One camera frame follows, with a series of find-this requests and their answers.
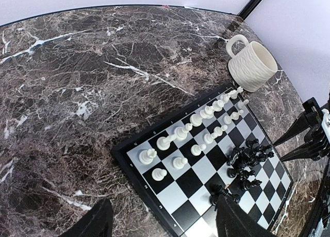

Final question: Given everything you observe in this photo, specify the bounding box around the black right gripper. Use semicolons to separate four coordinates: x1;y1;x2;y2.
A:
273;97;329;162

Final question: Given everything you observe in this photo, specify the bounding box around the right black frame post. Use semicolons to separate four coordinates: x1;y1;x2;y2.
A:
238;0;262;20

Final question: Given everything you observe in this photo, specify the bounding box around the pile of black chess pieces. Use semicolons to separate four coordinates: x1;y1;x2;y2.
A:
227;139;274;191

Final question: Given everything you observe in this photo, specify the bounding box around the cream ceramic mug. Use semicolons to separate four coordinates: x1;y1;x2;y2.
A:
226;35;278;93

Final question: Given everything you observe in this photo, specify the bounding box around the black white chessboard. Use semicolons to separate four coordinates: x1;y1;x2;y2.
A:
111;84;292;236

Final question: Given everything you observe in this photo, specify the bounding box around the white chess piece corner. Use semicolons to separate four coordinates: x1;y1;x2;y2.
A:
139;148;157;165

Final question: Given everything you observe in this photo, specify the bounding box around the white pawn near corner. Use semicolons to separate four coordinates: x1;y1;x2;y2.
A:
152;168;168;181

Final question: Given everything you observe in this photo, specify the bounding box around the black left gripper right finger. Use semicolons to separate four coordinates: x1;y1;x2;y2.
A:
216;195;275;237

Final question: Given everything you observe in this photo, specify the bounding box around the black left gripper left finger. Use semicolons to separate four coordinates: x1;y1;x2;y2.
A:
60;198;113;237

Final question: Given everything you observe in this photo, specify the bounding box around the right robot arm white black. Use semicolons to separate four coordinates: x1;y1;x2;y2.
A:
273;97;329;236

